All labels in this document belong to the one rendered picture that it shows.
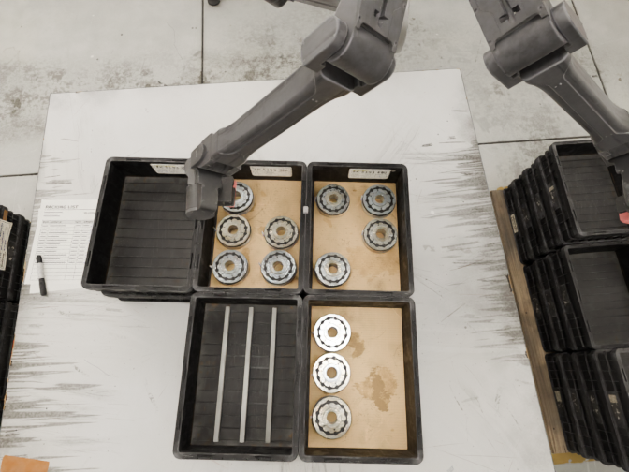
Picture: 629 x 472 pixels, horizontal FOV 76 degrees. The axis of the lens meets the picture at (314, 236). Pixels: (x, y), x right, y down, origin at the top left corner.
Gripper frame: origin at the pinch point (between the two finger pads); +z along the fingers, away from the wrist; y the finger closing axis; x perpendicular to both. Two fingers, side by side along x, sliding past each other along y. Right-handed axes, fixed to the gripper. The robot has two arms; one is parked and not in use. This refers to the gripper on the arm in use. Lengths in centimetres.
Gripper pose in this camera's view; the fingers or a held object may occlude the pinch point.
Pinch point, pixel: (218, 202)
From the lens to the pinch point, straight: 104.7
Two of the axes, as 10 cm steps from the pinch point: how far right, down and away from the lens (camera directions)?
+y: 10.0, 0.3, 0.0
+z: -0.1, 3.0, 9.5
